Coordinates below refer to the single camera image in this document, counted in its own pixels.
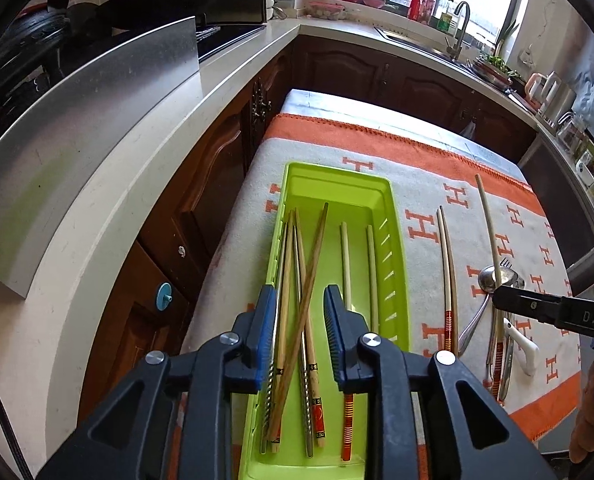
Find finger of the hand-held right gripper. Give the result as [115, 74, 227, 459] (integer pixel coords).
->
[492, 285, 564, 329]

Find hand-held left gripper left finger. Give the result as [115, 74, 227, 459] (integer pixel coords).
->
[37, 284, 280, 480]

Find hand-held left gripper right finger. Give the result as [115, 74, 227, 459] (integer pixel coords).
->
[323, 284, 542, 480]

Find printed bamboo chopstick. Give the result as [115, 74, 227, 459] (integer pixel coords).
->
[293, 208, 326, 451]
[269, 211, 295, 455]

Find metal fork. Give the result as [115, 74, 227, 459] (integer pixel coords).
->
[497, 257, 528, 288]

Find white ceramic spoon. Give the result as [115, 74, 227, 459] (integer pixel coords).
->
[502, 317, 540, 377]

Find large metal spoon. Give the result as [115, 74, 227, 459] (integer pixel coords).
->
[458, 265, 500, 356]

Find chopsticks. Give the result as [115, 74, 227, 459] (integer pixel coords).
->
[266, 202, 329, 443]

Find small metal spoon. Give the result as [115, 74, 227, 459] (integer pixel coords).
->
[500, 340, 518, 403]

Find red striped wooden chopstick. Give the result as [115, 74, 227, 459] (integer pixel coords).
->
[340, 221, 354, 462]
[437, 206, 452, 357]
[440, 207, 459, 357]
[366, 224, 379, 335]
[474, 174, 505, 403]

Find green plastic utensil tray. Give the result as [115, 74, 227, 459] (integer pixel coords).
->
[239, 161, 410, 480]

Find person's right hand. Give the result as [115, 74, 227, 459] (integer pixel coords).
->
[569, 354, 594, 464]

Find orange white patterned blanket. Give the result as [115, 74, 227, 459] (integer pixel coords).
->
[169, 112, 582, 480]

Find glass teapot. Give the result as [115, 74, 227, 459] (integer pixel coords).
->
[557, 112, 588, 153]

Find steel kettle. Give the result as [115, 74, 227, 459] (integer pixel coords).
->
[547, 85, 578, 126]

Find white pink electric kettle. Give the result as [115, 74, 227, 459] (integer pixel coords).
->
[524, 71, 560, 111]

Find white kitchen countertop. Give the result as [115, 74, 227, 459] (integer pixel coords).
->
[0, 10, 594, 461]

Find steel splash panel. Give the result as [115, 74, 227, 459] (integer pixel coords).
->
[0, 16, 200, 300]

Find brown wooden kitchen cabinets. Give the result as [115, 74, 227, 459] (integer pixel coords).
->
[77, 35, 538, 421]

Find steel faucet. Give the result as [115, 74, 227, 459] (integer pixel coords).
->
[444, 1, 472, 61]

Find steel sink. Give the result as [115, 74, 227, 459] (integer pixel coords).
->
[374, 25, 458, 61]

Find gas stove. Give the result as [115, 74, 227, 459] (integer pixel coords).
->
[197, 22, 265, 61]

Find egg container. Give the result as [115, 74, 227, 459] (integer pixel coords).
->
[304, 1, 348, 22]

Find black pot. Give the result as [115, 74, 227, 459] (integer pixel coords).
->
[64, 2, 115, 43]

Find black pressure cooker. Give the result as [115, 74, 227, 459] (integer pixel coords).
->
[0, 2, 70, 111]

